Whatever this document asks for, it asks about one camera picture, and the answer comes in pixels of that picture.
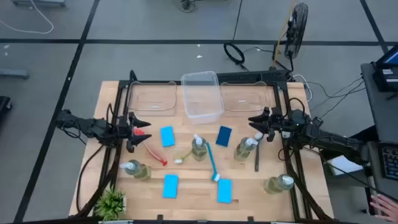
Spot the clear yellow-green soap bottle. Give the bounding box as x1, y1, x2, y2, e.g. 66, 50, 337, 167
263, 174, 295, 195
119, 159, 152, 182
191, 133, 208, 162
233, 136, 259, 162

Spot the grey cart base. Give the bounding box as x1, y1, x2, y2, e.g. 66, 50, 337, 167
11, 0, 67, 7

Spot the dark grey dish brush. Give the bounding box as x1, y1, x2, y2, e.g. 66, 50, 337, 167
254, 132, 264, 172

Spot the light blue sponge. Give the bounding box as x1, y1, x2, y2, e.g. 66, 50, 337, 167
216, 178, 233, 204
160, 125, 176, 148
162, 174, 180, 199

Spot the blue dish brush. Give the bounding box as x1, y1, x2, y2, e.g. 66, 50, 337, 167
205, 142, 221, 182

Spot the clear shallow plastic tray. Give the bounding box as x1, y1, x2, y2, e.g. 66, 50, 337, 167
220, 80, 271, 118
127, 80, 178, 116

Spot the black laptop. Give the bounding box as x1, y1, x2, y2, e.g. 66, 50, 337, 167
371, 45, 398, 93

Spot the red dish brush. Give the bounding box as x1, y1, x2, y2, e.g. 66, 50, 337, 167
133, 128, 169, 167

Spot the small green potted plant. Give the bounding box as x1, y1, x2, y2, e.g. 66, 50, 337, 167
94, 186, 127, 222

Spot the green dish brush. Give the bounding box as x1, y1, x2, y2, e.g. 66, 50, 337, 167
173, 149, 193, 165

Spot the black chair base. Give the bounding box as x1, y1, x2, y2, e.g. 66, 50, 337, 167
0, 95, 13, 121

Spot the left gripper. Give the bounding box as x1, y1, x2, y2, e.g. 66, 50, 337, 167
116, 111, 152, 153

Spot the grey desk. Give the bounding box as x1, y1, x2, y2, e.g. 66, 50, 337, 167
360, 62, 398, 222

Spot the black aluminium table frame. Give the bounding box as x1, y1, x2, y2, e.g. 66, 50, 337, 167
74, 70, 335, 224

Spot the dark blue sponge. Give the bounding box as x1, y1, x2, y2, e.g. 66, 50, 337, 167
215, 125, 233, 147

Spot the grey floor bar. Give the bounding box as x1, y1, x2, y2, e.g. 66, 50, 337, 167
0, 68, 30, 80

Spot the black cable bundle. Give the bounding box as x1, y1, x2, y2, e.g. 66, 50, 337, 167
180, 0, 197, 13

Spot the clear deep plastic bin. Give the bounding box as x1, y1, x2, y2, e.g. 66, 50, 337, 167
180, 70, 225, 125

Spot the white cable loop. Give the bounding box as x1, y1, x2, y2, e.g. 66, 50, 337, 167
292, 73, 313, 103

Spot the person's hand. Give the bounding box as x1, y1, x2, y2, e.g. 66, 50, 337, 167
369, 193, 398, 223

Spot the coiled black cable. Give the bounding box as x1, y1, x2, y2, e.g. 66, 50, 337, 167
223, 42, 249, 72

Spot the white floor cable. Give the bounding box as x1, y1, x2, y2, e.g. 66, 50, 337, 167
0, 0, 55, 35

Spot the black keyboard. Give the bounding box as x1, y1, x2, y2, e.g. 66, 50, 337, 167
379, 142, 398, 181

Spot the black hanging cable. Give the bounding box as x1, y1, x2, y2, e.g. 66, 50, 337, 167
232, 0, 244, 41

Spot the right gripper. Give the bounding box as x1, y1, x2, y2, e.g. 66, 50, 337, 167
248, 107, 294, 142

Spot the yellow hanging cable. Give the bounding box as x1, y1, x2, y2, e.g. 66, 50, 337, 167
272, 0, 296, 69

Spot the black floor fan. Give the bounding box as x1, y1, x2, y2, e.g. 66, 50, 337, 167
284, 2, 309, 60

